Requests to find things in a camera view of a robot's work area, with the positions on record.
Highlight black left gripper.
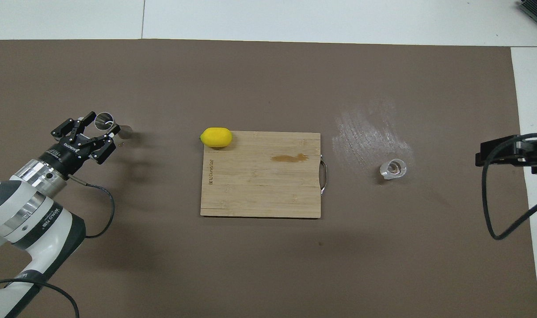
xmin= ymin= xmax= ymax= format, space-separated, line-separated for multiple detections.
xmin=39 ymin=111 xmax=121 ymax=176

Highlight steel cocktail jigger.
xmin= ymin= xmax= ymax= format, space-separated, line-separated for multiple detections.
xmin=94 ymin=112 xmax=133 ymax=141

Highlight small clear glass cup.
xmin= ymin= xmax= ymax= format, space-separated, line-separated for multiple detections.
xmin=380 ymin=159 xmax=407 ymax=181

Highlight yellow lemon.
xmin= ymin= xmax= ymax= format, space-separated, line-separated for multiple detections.
xmin=200 ymin=127 xmax=233 ymax=148

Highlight bamboo cutting board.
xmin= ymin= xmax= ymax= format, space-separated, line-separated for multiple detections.
xmin=200 ymin=131 xmax=328 ymax=219

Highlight brown table mat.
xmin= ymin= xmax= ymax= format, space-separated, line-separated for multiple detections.
xmin=0 ymin=39 xmax=537 ymax=318

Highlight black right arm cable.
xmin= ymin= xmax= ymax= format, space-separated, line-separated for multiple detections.
xmin=481 ymin=132 xmax=537 ymax=240

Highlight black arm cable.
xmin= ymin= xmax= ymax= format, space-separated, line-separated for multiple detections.
xmin=481 ymin=132 xmax=537 ymax=240
xmin=0 ymin=174 xmax=115 ymax=318

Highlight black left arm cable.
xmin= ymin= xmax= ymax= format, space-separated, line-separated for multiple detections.
xmin=0 ymin=174 xmax=115 ymax=318

